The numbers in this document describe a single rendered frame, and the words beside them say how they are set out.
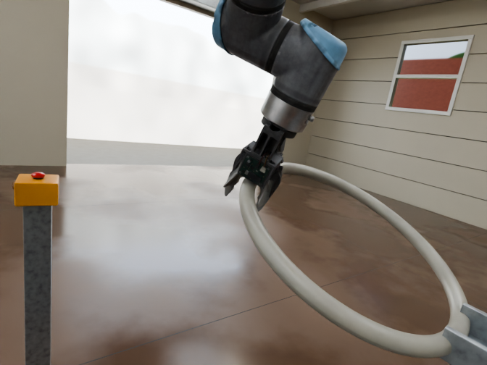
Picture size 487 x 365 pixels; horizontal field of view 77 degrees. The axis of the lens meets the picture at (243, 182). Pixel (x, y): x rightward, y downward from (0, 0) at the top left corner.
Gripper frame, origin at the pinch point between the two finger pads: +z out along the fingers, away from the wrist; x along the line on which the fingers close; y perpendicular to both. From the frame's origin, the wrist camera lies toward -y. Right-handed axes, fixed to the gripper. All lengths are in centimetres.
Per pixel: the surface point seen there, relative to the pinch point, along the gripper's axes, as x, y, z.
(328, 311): 20.8, 24.4, -6.7
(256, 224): 6.1, 16.7, -7.5
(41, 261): -53, 0, 65
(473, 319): 45.7, 7.5, -8.1
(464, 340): 40.2, 17.1, -9.6
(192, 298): -12, -97, 156
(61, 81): -397, -330, 191
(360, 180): 142, -689, 205
